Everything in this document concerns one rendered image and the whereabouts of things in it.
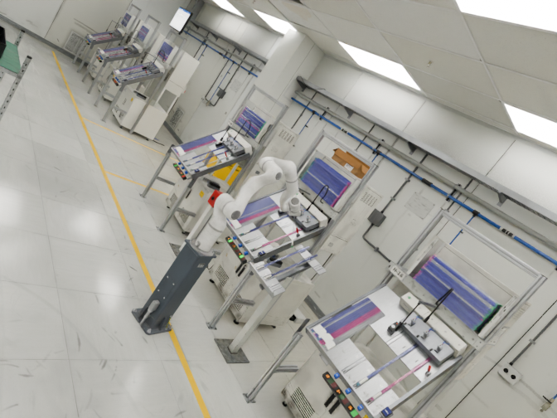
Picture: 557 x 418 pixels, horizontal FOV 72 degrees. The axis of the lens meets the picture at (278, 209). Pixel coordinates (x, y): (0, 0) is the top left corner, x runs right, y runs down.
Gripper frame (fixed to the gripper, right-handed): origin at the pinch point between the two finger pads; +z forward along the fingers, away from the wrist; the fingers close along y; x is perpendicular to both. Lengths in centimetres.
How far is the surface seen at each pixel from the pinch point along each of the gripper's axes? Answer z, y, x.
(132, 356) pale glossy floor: -41, 96, 119
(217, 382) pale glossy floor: -3, 46, 132
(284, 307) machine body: 82, 4, 64
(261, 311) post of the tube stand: 8, 21, 79
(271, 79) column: 185, 55, -301
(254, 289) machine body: 46, 32, 56
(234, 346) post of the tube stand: 26, 41, 106
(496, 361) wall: 80, -193, 97
